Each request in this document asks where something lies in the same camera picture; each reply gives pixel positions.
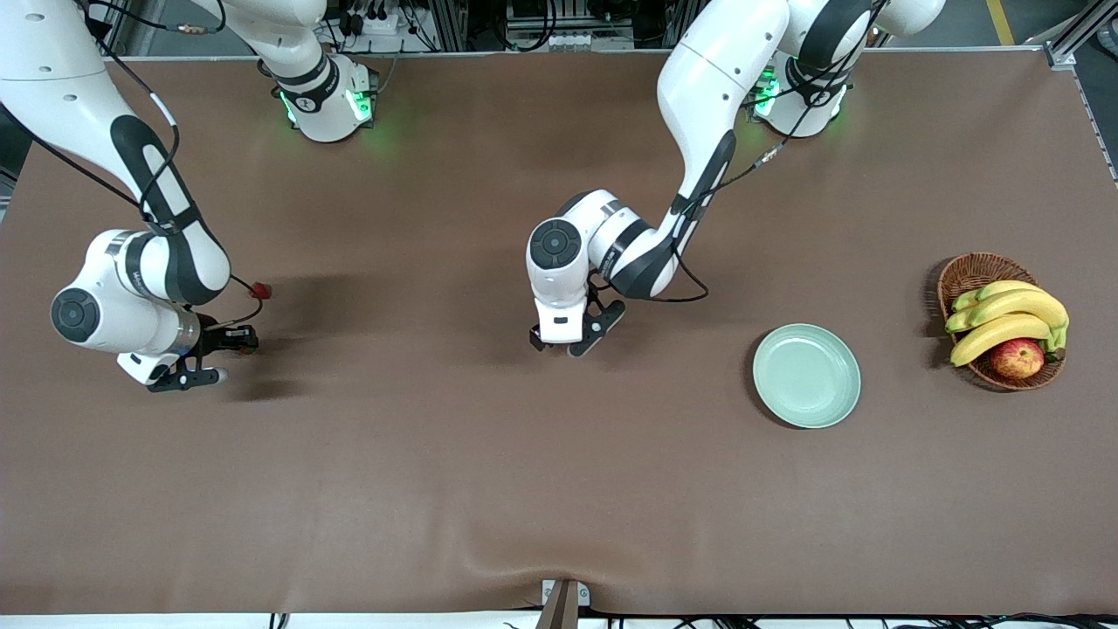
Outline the pale green round plate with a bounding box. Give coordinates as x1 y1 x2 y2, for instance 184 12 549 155
752 323 862 430

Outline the brown table cover cloth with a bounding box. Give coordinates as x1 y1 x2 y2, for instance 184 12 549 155
0 48 1118 617

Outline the white power strip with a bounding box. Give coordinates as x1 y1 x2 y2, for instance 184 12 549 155
348 9 413 38

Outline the brown wicker basket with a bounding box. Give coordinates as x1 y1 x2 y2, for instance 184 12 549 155
936 252 1068 391

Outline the yellow banana bunch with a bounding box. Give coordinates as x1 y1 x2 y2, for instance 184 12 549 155
945 280 1071 368

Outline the red yellow apple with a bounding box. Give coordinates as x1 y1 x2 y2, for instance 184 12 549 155
990 338 1046 381

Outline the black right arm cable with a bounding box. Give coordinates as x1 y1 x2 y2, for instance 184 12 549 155
0 0 267 328

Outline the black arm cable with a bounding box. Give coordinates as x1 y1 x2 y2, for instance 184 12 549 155
594 0 883 304
0 0 267 328

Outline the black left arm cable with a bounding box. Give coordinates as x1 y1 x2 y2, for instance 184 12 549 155
594 0 883 304

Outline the metal table clamp bracket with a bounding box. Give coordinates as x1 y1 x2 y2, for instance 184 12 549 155
540 578 591 629

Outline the aluminium frame post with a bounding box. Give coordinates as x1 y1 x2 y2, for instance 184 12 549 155
434 0 469 52

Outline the aluminium frame profile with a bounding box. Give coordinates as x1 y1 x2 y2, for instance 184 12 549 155
1044 0 1118 71

